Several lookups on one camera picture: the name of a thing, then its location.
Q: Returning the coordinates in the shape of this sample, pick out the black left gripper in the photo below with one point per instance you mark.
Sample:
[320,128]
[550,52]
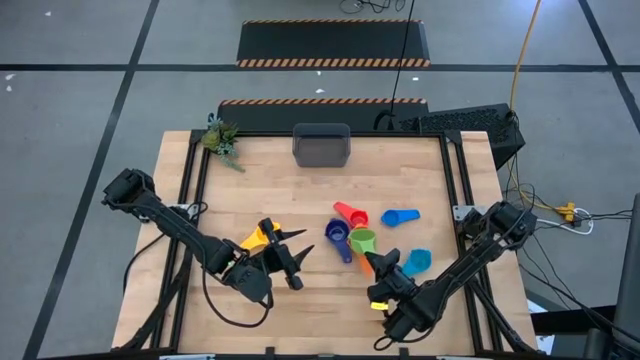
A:
[277,260]

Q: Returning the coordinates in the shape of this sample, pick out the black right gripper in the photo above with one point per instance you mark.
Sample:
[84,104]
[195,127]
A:
[397,290]

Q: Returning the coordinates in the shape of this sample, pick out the green measuring cup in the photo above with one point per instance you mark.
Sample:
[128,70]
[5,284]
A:
[362,241]

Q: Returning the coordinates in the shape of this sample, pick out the teal measuring cup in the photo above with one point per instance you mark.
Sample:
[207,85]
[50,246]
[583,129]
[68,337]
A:
[417,261]

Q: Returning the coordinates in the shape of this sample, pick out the yellow measuring cup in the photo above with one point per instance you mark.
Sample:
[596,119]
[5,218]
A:
[254,240]

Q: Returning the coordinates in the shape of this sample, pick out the purple measuring cup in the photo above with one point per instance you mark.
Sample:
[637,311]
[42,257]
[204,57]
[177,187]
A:
[337,231]

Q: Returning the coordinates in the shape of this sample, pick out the blue measuring cup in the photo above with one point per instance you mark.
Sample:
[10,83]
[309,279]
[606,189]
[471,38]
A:
[392,218]

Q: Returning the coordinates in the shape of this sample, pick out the red measuring cup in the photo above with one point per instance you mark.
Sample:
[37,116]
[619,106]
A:
[356,217]

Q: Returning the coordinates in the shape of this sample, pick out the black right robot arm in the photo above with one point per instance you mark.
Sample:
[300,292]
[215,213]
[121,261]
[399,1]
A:
[465,265]

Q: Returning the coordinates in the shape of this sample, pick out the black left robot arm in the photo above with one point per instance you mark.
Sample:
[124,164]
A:
[165,217]

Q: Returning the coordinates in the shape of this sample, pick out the grey translucent plastic basket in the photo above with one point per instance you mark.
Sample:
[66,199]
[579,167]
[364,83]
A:
[320,150]

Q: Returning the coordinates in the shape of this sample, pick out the small yellow tag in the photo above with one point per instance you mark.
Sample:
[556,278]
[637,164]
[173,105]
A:
[379,306]

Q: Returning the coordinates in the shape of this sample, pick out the artificial green succulent plant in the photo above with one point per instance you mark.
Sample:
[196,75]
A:
[220,140]

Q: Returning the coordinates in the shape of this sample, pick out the black ramp with hazard stripes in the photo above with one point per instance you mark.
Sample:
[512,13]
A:
[332,42]
[280,115]

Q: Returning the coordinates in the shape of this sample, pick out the yellow power plug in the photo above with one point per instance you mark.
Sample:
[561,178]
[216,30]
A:
[566,211]

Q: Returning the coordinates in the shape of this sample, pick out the dark grey upright panel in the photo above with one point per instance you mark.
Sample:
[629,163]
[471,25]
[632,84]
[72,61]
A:
[631,280]

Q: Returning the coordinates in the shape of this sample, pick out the black aluminium table frame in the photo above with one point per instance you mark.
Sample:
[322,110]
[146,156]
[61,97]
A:
[260,134]

